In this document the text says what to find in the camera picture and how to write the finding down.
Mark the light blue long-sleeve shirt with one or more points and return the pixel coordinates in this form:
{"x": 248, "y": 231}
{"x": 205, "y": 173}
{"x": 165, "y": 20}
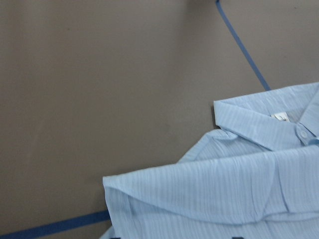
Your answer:
{"x": 255, "y": 177}

